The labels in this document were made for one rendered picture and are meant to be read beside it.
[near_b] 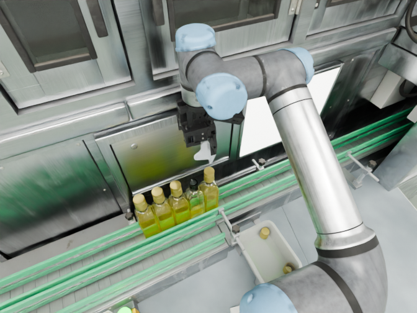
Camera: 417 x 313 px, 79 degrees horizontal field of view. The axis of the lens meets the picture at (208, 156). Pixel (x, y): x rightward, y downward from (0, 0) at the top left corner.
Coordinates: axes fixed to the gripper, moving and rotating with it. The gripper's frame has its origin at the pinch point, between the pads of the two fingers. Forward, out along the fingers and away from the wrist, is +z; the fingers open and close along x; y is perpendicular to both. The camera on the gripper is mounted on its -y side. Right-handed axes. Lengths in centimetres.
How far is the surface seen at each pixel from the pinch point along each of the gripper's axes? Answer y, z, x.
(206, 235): 4.9, 37.2, 8.4
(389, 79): -97, 13, -21
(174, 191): 12.5, 10.3, 2.5
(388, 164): -87, 39, 7
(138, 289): 33, 37, 18
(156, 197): 18.0, 9.7, 3.1
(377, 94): -97, 22, -22
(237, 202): -9.9, 30.0, 3.4
